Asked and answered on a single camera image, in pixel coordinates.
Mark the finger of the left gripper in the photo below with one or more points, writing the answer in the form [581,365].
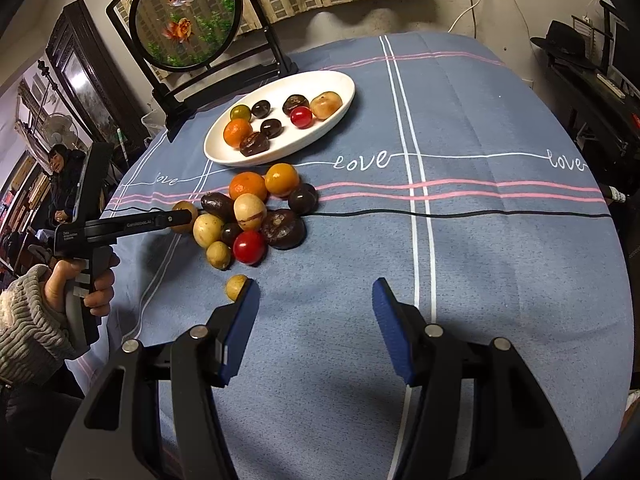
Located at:
[93,175]
[125,224]

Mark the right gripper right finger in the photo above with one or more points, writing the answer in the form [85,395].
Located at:
[515,433]

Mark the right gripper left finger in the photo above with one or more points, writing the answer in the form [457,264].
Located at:
[147,396]

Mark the tan potato-like fruit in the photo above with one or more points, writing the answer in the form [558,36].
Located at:
[182,217]

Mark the cream round fruit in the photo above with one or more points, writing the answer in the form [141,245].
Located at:
[207,230]

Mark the dark oblong fruit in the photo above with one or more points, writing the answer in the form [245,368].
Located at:
[219,205]

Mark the small yellow-green fruit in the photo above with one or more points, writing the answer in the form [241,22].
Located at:
[219,255]

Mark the large orange mandarin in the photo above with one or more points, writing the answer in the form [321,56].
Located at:
[236,131]

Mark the small dark plum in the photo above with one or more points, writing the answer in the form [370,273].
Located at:
[229,233]

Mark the green mandarin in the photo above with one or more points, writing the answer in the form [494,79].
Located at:
[241,111]

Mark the small yellow fruit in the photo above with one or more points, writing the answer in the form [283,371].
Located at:
[234,286]

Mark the red cherry tomato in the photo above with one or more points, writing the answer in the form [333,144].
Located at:
[301,117]
[249,247]

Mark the pale striped melon fruit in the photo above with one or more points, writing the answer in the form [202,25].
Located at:
[249,211]

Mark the dark plum lone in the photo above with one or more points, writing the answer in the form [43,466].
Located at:
[261,109]

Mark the yellow-orange persimmon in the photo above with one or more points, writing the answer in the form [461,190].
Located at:
[281,179]

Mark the tan apple-like fruit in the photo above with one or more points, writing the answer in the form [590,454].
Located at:
[325,104]

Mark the operator left hand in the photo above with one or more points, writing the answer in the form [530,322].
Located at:
[97,298]

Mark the person in black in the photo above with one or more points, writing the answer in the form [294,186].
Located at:
[66,166]

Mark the dark framed mirror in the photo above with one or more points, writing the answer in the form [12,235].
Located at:
[95,86]

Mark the round goldfish screen on stand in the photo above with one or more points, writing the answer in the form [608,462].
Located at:
[196,52]

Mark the white oval plate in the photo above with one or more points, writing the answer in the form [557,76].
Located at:
[292,139]

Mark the blue striped tablecloth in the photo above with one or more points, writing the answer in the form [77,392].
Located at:
[449,178]

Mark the computer monitor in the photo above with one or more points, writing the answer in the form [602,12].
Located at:
[624,55]

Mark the black hat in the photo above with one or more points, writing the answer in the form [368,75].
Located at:
[563,43]

